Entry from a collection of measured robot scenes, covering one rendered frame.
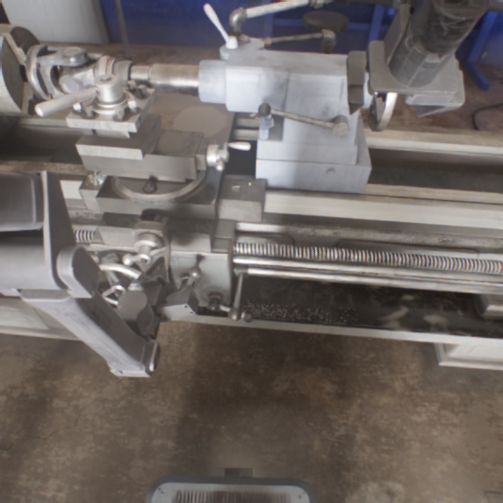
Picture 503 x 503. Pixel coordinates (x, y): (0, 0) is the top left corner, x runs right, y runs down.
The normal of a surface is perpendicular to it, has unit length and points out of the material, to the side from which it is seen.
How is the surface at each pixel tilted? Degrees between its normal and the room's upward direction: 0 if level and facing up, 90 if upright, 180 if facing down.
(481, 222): 36
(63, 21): 90
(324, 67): 0
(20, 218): 82
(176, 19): 90
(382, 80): 30
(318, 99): 76
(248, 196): 0
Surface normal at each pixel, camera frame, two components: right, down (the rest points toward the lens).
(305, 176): -0.08, 0.76
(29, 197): 0.95, -0.01
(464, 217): -0.04, -0.08
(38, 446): 0.02, -0.65
